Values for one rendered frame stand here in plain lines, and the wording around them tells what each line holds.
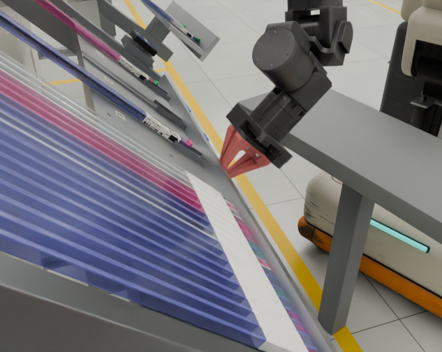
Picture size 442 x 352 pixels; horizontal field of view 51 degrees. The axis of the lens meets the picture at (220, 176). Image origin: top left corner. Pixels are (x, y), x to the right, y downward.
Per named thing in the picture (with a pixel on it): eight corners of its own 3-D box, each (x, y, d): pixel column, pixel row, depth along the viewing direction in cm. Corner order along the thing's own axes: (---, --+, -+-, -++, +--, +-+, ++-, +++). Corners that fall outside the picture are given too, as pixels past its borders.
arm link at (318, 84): (343, 86, 63) (316, 66, 66) (325, 61, 57) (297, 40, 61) (307, 123, 64) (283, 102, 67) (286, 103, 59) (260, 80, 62)
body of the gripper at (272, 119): (254, 143, 59) (295, 99, 57) (227, 111, 67) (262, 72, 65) (284, 167, 63) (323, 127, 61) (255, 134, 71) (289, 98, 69)
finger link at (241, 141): (205, 177, 62) (252, 126, 61) (190, 152, 68) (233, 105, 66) (237, 200, 66) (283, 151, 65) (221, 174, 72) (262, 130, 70)
